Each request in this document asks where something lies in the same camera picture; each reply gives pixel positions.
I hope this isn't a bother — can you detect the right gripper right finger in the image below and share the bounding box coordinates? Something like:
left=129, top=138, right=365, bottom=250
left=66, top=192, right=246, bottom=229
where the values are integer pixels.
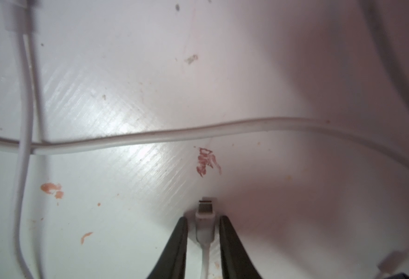
left=219, top=215, right=262, bottom=279

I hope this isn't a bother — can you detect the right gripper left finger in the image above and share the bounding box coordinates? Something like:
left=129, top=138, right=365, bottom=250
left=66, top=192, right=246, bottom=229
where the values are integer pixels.
left=147, top=217, right=189, bottom=279

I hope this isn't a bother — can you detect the white cable tangle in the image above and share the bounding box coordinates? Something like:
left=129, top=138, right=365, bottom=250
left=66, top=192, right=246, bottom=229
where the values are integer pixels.
left=194, top=196, right=216, bottom=279

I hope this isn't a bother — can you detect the white charging cable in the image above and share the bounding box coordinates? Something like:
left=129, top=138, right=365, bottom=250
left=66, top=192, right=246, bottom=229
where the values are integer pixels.
left=0, top=116, right=409, bottom=182
left=1, top=0, right=41, bottom=279

